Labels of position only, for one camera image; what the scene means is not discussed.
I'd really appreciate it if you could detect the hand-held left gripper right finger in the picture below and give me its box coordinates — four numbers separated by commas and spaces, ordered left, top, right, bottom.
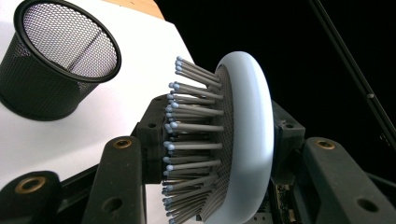
270, 100, 307, 185

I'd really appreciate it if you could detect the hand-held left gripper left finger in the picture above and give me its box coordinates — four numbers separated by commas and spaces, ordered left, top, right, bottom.
132, 94, 172, 185

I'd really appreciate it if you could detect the light blue hairbrush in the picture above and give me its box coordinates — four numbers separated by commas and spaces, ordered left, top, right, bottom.
161, 50, 276, 224

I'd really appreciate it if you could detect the black mesh pen holder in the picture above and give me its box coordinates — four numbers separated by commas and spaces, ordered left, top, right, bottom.
0, 0, 122, 122

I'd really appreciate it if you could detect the thin black stand rod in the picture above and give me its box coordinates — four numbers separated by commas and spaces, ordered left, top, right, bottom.
307, 0, 396, 152

